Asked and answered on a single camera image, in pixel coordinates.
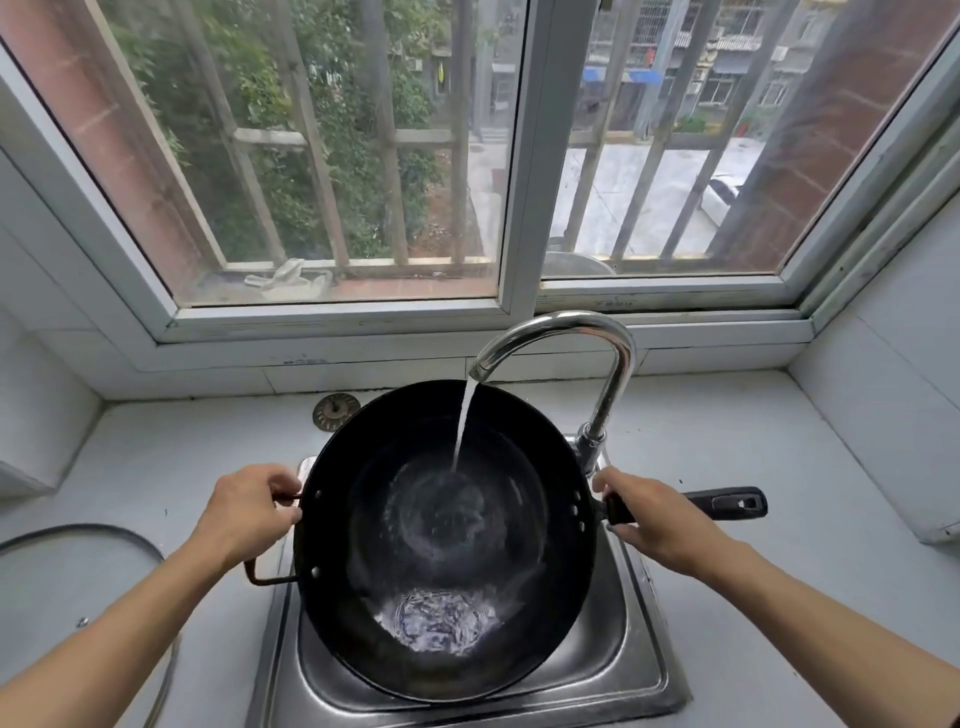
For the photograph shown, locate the metal window security bars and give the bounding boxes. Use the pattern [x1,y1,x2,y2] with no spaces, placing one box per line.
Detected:
[97,0,804,268]

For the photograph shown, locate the black wok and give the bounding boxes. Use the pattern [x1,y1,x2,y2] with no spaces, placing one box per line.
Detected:
[243,378,770,705]

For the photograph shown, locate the white rag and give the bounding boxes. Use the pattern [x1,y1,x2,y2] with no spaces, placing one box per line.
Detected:
[243,258,335,301]

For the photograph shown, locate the black sink stopper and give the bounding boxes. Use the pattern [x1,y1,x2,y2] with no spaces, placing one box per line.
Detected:
[311,392,361,433]

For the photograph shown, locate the person's left hand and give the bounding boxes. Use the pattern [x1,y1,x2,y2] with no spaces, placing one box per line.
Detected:
[187,463,304,573]

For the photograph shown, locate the white car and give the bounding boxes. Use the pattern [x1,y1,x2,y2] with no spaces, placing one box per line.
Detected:
[697,173,744,226]

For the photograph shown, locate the grey metal basin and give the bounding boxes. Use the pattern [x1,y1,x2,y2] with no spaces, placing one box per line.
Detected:
[541,251,618,279]

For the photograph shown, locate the person's left forearm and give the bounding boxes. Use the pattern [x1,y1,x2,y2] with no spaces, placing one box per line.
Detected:
[0,533,226,728]

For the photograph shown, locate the person's right hand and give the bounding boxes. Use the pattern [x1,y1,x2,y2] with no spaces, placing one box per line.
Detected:
[592,464,740,583]

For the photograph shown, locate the round glass lid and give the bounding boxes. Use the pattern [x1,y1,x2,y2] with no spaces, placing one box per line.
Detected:
[0,523,183,728]

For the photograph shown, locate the stainless steel sink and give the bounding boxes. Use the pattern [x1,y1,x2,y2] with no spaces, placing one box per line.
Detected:
[245,434,693,728]

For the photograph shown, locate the person's right forearm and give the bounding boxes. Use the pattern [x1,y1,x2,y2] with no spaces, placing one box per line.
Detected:
[701,539,960,728]

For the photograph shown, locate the white framed window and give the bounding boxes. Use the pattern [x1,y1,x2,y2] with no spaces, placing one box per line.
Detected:
[0,0,960,346]

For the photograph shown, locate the chrome curved faucet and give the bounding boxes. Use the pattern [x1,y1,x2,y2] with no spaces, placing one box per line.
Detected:
[468,311,639,478]

